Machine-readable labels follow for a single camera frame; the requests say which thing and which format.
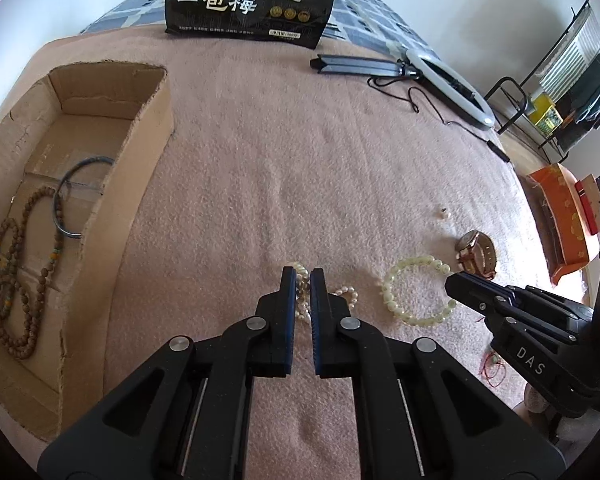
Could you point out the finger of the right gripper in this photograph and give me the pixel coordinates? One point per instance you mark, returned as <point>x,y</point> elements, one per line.
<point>477,293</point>

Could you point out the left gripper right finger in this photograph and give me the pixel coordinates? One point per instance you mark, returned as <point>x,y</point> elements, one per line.
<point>419,413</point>

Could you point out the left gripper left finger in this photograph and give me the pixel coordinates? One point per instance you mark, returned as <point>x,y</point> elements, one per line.
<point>184,412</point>

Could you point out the red strap wristwatch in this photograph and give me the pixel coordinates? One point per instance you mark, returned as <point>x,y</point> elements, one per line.
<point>475,254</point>

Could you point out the orange box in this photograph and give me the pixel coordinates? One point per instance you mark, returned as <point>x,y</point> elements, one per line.
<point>575,245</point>

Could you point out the yellow green box on rack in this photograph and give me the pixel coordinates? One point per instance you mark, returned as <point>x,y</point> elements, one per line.
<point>544,114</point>

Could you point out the black metal clothes rack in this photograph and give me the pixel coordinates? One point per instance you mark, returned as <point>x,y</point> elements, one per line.
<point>518,95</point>

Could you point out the hanging clothes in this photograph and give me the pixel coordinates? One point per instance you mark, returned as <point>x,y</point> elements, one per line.
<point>570,76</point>

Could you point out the dark blue bangle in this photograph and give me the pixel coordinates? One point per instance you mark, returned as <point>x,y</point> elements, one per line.
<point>67,191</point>

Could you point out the pink bed blanket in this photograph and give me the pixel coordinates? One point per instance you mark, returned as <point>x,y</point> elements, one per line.
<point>270,163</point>

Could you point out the open cardboard box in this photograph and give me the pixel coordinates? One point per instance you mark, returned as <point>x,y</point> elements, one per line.
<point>77,151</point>

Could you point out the black folded tripod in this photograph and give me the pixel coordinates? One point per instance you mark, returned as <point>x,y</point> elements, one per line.
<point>354,65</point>

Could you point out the white ring light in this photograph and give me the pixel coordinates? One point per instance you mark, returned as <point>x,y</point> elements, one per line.
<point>452,88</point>

